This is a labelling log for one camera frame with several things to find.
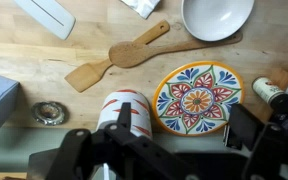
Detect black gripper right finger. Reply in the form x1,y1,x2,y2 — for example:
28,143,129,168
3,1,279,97
223,103,288,180

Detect small metal lid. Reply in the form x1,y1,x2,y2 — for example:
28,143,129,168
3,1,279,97
30,100,68,127

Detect dark bottle white label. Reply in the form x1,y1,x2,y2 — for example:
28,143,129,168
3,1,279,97
251,76,288,134

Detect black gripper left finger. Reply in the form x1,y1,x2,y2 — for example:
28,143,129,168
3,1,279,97
47,101,198,180

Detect white flat kitchen tool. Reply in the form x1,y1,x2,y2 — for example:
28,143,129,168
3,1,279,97
13,0,77,41

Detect white utensil holder orange marks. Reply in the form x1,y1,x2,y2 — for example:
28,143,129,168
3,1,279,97
95,88,153,141

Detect wooden spatula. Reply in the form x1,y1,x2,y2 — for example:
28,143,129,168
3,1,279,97
64,19,171,94

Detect crumpled white napkin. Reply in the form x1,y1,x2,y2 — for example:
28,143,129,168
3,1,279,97
119,0,162,20

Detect round wooden spoon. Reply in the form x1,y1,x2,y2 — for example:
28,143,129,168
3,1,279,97
108,30,244,70

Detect colourful painted ceramic trivet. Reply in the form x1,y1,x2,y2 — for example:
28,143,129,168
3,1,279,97
152,60,245,137

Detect white ceramic bowl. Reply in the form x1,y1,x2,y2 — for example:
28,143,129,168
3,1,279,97
180,0,256,43

